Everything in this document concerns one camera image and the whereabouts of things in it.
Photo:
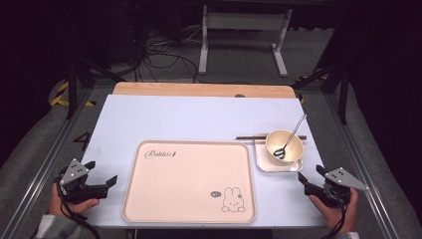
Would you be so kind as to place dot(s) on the person's left hand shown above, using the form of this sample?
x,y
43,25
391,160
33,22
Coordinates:
x,y
83,206

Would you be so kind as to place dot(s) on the person's right hand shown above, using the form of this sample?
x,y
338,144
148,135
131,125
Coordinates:
x,y
335,217

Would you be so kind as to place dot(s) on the white square plate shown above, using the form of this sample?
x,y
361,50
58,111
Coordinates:
x,y
262,162

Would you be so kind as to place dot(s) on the aluminium frame rail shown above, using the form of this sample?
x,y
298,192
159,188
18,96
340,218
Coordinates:
x,y
361,166
46,166

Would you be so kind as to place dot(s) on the wooden table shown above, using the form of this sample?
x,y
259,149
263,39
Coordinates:
x,y
199,89

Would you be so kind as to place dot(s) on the black tripod stand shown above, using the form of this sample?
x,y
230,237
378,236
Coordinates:
x,y
71,86
343,93

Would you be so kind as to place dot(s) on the metal spoon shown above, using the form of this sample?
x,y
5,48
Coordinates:
x,y
280,152

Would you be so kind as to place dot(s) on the beige rabbit print tray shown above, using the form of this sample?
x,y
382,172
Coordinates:
x,y
185,186

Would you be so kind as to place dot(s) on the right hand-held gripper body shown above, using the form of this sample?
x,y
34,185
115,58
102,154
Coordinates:
x,y
343,179

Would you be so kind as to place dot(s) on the white metal stand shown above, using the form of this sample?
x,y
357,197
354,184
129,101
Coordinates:
x,y
245,21

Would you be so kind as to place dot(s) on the cream bowl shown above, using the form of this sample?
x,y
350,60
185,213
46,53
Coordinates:
x,y
275,139

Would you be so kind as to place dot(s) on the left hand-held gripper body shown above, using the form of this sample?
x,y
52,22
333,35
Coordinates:
x,y
74,172

